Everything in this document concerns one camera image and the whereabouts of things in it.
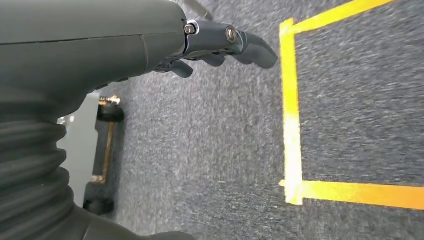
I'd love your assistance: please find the wheeled cart base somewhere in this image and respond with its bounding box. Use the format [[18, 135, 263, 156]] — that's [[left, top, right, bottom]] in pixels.
[[57, 93, 126, 217]]

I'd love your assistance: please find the yellow floor tape square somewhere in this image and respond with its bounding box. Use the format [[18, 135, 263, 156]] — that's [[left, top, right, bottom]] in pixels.
[[278, 0, 424, 212]]

